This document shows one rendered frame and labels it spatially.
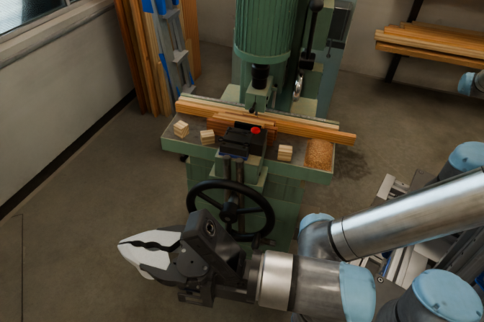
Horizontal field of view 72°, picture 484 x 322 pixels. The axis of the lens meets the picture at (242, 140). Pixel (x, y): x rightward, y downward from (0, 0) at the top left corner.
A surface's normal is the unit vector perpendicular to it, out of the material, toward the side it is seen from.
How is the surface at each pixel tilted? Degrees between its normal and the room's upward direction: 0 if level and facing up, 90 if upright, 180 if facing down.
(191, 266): 3
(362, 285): 9
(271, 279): 29
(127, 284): 0
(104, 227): 0
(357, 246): 73
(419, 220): 61
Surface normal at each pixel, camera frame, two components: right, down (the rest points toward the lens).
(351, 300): -0.07, -0.16
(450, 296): 0.07, -0.83
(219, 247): 0.85, -0.32
